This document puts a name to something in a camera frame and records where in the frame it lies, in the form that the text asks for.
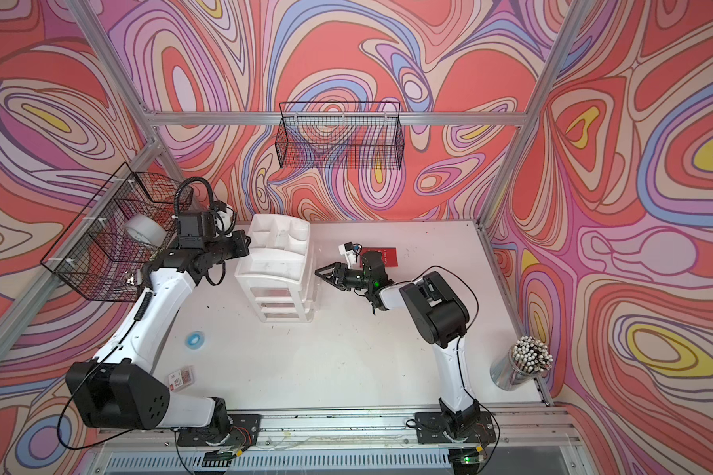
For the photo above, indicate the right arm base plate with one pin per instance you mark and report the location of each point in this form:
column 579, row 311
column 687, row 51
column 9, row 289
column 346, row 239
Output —
column 435, row 428

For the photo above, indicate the black clip in basket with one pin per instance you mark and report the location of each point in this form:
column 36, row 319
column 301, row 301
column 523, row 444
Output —
column 144, row 269

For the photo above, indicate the black wire basket left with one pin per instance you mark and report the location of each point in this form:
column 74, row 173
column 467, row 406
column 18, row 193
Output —
column 94, row 256

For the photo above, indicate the cup of white pencils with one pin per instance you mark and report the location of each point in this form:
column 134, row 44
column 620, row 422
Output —
column 525, row 360

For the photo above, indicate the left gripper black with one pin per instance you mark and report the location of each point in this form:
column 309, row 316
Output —
column 240, row 241

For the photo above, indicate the black wire basket back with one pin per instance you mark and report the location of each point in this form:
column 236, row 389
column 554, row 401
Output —
column 362, row 135

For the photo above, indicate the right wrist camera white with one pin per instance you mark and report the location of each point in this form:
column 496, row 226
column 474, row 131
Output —
column 351, row 253

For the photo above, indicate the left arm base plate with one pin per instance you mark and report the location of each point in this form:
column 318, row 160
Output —
column 239, row 431

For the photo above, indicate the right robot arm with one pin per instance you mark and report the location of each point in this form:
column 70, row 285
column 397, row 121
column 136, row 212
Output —
column 439, row 316

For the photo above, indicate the red postcard white text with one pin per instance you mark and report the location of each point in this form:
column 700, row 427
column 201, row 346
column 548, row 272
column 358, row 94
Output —
column 389, row 255

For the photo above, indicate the small red patterned card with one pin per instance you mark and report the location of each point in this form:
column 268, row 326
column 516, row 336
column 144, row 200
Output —
column 180, row 379

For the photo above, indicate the black wire basket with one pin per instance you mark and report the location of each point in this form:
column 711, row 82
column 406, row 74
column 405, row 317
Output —
column 362, row 135
column 94, row 256

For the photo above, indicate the white plastic drawer organizer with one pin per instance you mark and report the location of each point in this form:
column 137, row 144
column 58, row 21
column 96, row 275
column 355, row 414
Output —
column 276, row 269

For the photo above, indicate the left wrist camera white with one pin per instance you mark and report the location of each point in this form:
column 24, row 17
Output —
column 226, row 218

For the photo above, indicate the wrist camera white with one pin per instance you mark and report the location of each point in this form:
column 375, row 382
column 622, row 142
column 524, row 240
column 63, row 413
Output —
column 351, row 253
column 226, row 218

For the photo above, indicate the clear plastic drawer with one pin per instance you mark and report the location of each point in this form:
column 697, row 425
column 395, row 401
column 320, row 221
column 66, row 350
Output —
column 312, row 297

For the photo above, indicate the white tape roll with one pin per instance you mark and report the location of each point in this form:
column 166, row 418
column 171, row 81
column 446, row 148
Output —
column 145, row 230

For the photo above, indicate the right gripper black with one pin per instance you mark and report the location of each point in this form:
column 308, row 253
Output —
column 335, row 266

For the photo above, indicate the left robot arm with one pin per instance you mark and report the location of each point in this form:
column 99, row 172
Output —
column 117, row 389

